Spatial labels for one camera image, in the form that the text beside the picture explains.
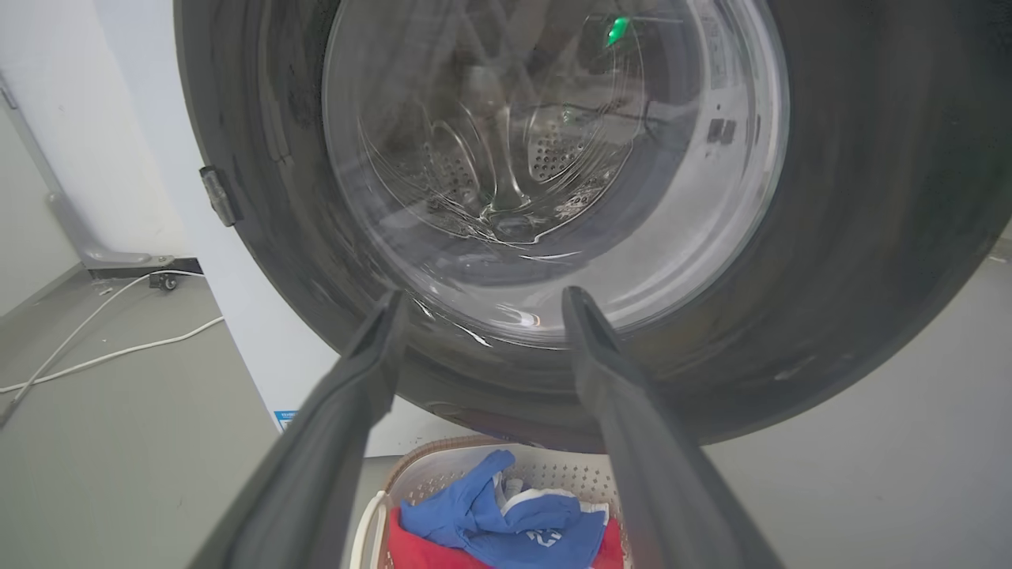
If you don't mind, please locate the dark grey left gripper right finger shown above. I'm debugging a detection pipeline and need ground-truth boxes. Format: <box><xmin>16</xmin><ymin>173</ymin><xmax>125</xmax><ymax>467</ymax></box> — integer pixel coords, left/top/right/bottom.
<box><xmin>561</xmin><ymin>285</ymin><xmax>784</xmax><ymax>569</ymax></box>

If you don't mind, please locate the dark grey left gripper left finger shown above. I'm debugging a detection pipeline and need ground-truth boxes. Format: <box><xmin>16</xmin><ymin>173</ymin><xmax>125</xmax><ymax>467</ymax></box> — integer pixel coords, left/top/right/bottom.
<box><xmin>188</xmin><ymin>289</ymin><xmax>409</xmax><ymax>569</ymax></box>

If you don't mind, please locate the round dark washing machine door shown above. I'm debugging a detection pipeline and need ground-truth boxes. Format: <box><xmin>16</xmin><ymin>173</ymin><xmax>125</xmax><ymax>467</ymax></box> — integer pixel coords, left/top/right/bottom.
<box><xmin>173</xmin><ymin>0</ymin><xmax>1012</xmax><ymax>454</ymax></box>

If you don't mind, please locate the white washing machine body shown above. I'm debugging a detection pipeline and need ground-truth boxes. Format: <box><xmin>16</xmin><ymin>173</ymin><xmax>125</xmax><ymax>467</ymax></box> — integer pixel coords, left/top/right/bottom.
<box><xmin>93</xmin><ymin>0</ymin><xmax>483</xmax><ymax>458</ymax></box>

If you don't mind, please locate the white perforated laundry basket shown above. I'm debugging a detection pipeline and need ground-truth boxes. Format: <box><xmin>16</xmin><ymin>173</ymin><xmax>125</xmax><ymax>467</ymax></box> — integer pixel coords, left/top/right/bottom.
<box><xmin>349</xmin><ymin>435</ymin><xmax>635</xmax><ymax>569</ymax></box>

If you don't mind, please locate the red garment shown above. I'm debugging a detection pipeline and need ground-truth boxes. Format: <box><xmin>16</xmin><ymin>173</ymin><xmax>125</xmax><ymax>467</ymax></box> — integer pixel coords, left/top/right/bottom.
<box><xmin>386</xmin><ymin>506</ymin><xmax>625</xmax><ymax>569</ymax></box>

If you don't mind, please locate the blue garment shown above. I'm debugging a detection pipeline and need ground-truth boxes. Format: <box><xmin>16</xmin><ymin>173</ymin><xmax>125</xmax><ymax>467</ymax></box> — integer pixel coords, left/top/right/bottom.
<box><xmin>398</xmin><ymin>449</ymin><xmax>610</xmax><ymax>569</ymax></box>

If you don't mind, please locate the white cable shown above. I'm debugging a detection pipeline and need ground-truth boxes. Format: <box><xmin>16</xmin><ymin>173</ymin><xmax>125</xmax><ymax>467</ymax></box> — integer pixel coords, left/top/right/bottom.
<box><xmin>0</xmin><ymin>270</ymin><xmax>205</xmax><ymax>428</ymax></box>
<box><xmin>0</xmin><ymin>316</ymin><xmax>225</xmax><ymax>394</ymax></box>

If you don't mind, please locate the grey floor bracket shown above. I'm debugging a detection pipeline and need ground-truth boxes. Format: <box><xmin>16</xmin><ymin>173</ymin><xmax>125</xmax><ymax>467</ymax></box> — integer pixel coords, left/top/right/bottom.
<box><xmin>0</xmin><ymin>75</ymin><xmax>203</xmax><ymax>292</ymax></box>

